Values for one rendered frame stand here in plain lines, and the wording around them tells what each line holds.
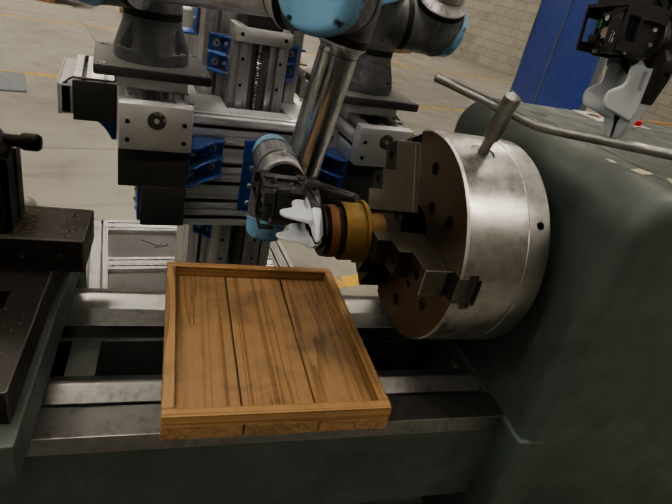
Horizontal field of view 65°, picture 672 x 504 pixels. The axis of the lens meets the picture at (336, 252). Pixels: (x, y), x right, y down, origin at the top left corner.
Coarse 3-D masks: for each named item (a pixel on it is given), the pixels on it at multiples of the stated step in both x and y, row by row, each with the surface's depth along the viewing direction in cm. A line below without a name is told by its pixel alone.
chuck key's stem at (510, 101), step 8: (504, 96) 66; (512, 96) 66; (504, 104) 66; (512, 104) 65; (496, 112) 67; (504, 112) 66; (512, 112) 66; (496, 120) 67; (504, 120) 67; (488, 128) 69; (496, 128) 68; (504, 128) 68; (488, 136) 69; (496, 136) 69; (488, 144) 70; (480, 152) 71; (488, 152) 71
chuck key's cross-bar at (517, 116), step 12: (444, 84) 68; (456, 84) 68; (468, 96) 68; (480, 96) 67; (492, 108) 67; (516, 120) 67; (528, 120) 66; (552, 132) 65; (564, 132) 65; (576, 132) 64; (588, 132) 64; (600, 144) 64; (612, 144) 63; (624, 144) 62; (636, 144) 62; (660, 156) 61
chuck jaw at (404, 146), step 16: (400, 144) 78; (416, 144) 79; (400, 160) 78; (416, 160) 79; (384, 176) 77; (400, 176) 78; (416, 176) 79; (368, 192) 77; (384, 192) 77; (400, 192) 78; (416, 192) 79; (384, 208) 77; (400, 208) 78; (416, 208) 79
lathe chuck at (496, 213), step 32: (448, 160) 71; (480, 160) 70; (512, 160) 72; (448, 192) 71; (480, 192) 67; (512, 192) 69; (416, 224) 85; (448, 224) 70; (480, 224) 66; (512, 224) 68; (448, 256) 70; (480, 256) 66; (512, 256) 68; (384, 288) 89; (480, 288) 68; (512, 288) 70; (416, 320) 78; (448, 320) 71; (480, 320) 72
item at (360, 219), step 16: (336, 208) 74; (352, 208) 75; (368, 208) 75; (336, 224) 73; (352, 224) 73; (368, 224) 74; (384, 224) 76; (336, 240) 73; (352, 240) 73; (368, 240) 74; (336, 256) 77; (352, 256) 75
